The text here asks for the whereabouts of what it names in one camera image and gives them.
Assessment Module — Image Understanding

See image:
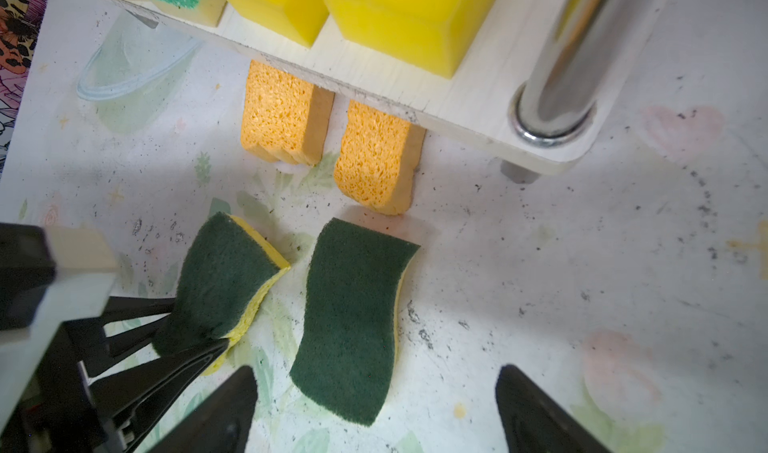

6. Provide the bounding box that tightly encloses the yellow sponge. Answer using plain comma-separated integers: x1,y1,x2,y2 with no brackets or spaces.
227,0,328,48
324,0,496,78

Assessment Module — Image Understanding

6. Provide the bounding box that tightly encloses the dark green scouring sponge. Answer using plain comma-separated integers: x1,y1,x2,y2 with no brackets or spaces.
290,218,420,426
152,212,291,375

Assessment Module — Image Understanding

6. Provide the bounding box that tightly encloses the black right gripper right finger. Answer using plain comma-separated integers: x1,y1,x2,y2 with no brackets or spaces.
495,364,609,453

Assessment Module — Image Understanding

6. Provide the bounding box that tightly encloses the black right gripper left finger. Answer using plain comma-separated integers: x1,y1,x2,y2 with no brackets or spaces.
151,366,258,453

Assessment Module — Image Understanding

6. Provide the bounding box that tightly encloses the orange cellulose sponge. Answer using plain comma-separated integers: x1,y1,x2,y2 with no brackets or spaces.
240,61,335,166
334,100,426,216

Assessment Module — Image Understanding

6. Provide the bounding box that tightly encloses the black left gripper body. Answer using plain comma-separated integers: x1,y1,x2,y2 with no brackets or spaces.
1,318,120,452

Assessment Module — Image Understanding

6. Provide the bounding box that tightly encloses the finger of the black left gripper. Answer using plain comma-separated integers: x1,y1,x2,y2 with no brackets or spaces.
65,296,175,377
90,338,229,452

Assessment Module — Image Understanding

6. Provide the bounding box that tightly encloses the white two-tier shelf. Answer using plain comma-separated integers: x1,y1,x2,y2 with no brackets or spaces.
119,0,668,175

